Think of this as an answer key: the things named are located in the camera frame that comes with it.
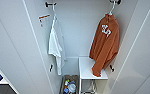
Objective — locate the small black low hook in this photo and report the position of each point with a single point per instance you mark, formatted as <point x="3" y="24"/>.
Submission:
<point x="111" y="67"/>
<point x="51" y="68"/>

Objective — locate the blue and white bottle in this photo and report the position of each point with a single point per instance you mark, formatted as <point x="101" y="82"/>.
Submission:
<point x="72" y="87"/>

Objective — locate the orange and white label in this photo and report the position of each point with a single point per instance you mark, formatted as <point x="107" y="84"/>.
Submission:
<point x="43" y="16"/>

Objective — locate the white hanger with white shirt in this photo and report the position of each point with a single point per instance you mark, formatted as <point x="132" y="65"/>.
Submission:
<point x="53" y="15"/>

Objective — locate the white wardrobe cabinet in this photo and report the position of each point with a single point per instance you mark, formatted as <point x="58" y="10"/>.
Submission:
<point x="77" y="26"/>

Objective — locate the white shirt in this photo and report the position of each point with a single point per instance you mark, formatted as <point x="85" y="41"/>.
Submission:
<point x="56" y="43"/>

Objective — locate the black wardrobe hook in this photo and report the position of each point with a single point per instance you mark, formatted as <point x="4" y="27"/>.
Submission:
<point x="116" y="1"/>
<point x="51" y="4"/>

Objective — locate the white wardrobe door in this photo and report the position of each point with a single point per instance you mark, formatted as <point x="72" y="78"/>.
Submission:
<point x="144" y="33"/>
<point x="11" y="33"/>

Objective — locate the white hanger with orange hoodie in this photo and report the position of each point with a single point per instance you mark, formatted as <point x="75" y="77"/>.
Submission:
<point x="111" y="9"/>

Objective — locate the orange hoodie with white print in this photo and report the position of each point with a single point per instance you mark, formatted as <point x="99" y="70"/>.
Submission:
<point x="104" y="50"/>

